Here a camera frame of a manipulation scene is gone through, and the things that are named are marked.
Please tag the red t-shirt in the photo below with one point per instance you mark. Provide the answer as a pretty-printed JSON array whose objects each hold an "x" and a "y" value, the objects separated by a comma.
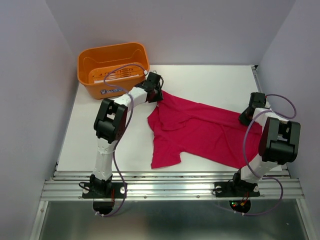
[{"x": 180, "y": 125}]

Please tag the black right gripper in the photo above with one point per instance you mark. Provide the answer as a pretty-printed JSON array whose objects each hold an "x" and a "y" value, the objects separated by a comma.
[{"x": 242, "y": 119}]

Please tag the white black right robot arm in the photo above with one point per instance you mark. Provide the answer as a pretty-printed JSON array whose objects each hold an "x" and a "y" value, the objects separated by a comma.
[{"x": 278, "y": 144}]

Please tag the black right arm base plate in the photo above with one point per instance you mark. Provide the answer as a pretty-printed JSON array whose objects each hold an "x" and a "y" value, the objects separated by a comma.
[{"x": 228, "y": 189}]

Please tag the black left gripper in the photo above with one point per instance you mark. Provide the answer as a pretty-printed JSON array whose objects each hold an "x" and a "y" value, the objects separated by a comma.
[{"x": 159, "y": 96}]

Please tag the aluminium rail frame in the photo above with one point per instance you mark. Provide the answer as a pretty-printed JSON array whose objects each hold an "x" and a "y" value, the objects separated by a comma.
[{"x": 175, "y": 203}]

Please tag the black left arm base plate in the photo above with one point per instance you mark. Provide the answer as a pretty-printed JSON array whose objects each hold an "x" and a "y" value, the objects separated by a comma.
[{"x": 116, "y": 190}]

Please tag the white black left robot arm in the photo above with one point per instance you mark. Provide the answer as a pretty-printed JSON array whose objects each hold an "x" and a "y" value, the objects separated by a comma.
[{"x": 110, "y": 125}]

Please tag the orange plastic basket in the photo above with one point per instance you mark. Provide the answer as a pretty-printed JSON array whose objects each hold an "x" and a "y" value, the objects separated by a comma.
[{"x": 122, "y": 64}]

